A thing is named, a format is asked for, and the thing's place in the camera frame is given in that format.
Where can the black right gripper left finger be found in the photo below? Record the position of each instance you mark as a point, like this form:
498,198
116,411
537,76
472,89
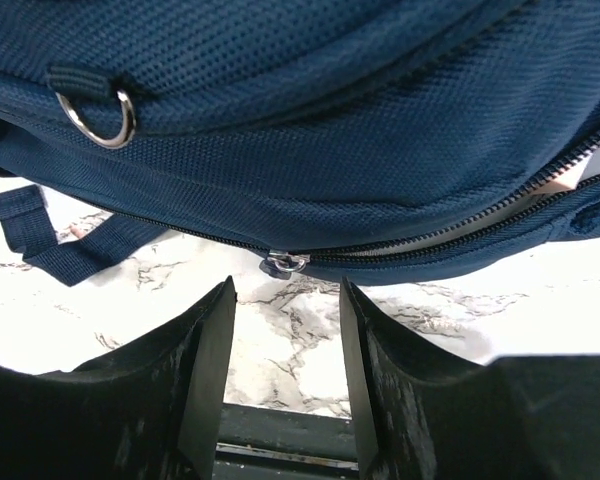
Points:
150,409

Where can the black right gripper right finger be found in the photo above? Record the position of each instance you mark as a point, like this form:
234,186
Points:
421,412

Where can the navy blue student backpack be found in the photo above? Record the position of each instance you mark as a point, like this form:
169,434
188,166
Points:
382,141

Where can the white flower cover book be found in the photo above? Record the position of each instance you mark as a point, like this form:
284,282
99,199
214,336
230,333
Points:
569,180

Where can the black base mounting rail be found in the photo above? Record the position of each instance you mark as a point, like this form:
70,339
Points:
260,444

